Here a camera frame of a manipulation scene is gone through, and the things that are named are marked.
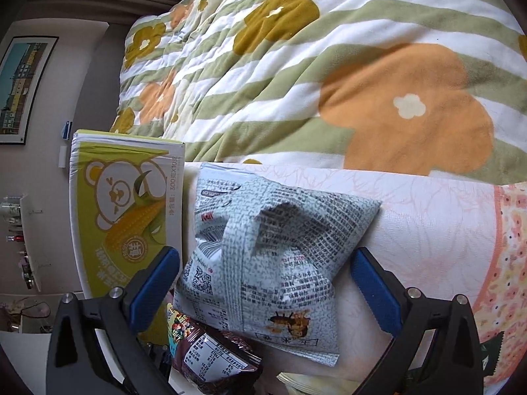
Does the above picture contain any grey bed headboard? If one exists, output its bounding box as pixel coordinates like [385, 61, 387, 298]
[72, 24, 129, 132]

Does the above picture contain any floral striped quilt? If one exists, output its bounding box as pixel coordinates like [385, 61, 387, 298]
[112, 0, 526, 185]

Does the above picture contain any yellow cake snack bag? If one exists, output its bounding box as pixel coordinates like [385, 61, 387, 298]
[277, 373, 360, 395]

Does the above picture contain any green yellow cardboard box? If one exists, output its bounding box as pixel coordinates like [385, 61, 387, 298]
[69, 128, 187, 346]

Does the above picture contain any grey white snack bag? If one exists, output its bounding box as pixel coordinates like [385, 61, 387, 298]
[174, 164, 380, 366]

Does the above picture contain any dark green cracker packet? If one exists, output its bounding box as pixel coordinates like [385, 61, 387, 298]
[404, 326, 503, 394]

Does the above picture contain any framed harbour picture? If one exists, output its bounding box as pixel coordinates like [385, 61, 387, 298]
[0, 36, 59, 145]

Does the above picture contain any white wall shelf with bottles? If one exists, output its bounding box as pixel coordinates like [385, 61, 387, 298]
[1, 195, 42, 293]

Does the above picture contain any dark purple snack bag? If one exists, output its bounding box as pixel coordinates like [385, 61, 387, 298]
[166, 303, 263, 394]

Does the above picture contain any blue white item on headboard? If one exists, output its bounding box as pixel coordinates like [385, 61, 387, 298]
[61, 120, 72, 141]

